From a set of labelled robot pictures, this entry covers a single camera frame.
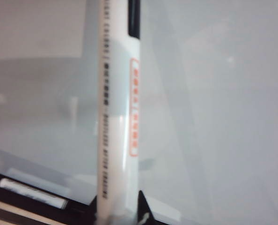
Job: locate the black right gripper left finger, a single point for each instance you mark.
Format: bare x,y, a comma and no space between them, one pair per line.
95,215

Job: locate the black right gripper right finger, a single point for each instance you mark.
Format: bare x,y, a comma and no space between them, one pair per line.
144,211

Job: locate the white marker pen barcode label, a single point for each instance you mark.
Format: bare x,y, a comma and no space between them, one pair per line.
24,191

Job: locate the large glass whiteboard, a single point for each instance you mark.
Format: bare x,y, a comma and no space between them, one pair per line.
211,93

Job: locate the white marker pen orange label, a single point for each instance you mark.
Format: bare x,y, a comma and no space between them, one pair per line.
115,140

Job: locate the black whiteboard pen tray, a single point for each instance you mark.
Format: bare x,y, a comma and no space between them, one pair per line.
79,206

